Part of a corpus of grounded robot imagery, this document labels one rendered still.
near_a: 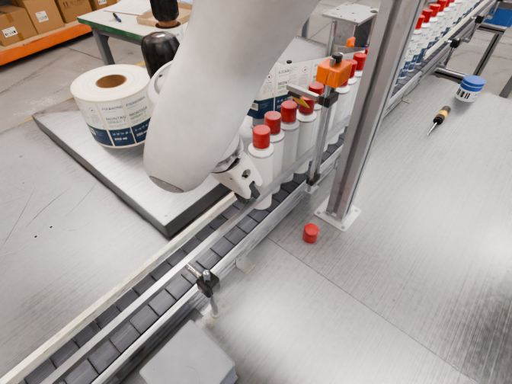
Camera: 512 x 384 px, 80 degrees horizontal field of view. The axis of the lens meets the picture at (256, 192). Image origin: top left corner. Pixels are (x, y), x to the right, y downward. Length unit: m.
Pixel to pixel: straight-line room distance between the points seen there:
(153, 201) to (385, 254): 0.54
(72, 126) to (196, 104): 0.81
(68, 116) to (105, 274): 0.58
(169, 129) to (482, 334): 0.65
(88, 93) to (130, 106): 0.11
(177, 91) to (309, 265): 0.49
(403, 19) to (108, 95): 0.66
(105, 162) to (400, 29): 0.72
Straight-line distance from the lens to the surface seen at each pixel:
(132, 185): 0.81
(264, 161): 0.59
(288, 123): 0.65
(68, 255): 0.80
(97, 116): 0.89
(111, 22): 2.16
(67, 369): 0.53
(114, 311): 0.63
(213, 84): 0.30
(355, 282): 0.69
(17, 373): 0.62
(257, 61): 0.28
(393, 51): 0.52
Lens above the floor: 1.42
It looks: 47 degrees down
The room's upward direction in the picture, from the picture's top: straight up
